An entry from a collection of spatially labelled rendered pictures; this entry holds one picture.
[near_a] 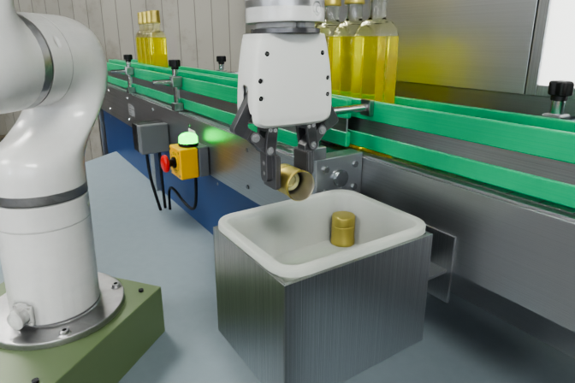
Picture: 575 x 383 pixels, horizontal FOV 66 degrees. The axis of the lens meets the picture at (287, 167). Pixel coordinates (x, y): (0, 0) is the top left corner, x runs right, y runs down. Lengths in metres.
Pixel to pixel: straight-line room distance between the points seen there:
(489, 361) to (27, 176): 0.71
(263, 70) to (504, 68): 0.43
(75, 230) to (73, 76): 0.21
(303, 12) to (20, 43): 0.32
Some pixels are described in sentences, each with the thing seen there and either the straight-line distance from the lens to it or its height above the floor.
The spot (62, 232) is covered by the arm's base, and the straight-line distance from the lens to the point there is 0.66.
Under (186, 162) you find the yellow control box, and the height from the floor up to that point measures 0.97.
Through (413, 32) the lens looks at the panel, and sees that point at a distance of 0.88.
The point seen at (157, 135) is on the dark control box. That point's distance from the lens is 1.27.
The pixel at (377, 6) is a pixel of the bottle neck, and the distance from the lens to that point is 0.77.
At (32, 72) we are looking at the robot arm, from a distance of 0.60.
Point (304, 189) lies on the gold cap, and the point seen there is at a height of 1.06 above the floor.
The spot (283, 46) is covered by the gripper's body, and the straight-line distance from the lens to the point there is 0.47.
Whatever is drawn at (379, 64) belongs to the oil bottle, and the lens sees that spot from 0.75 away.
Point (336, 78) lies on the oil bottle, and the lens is 0.81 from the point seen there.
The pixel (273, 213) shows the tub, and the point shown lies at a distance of 0.61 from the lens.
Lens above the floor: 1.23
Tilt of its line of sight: 16 degrees down
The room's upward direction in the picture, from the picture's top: straight up
